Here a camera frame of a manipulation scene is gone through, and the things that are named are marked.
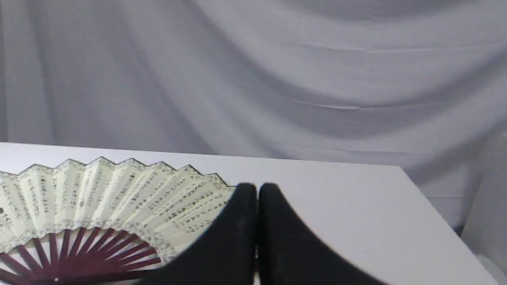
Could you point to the grey backdrop cloth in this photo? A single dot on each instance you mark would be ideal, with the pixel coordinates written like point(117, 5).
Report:
point(420, 84)

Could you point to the folding paper fan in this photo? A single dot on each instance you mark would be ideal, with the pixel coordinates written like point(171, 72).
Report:
point(90, 222)

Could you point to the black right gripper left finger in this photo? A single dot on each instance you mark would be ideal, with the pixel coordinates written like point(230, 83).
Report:
point(224, 254)

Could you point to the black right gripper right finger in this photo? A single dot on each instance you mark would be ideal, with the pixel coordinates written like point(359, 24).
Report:
point(289, 253)

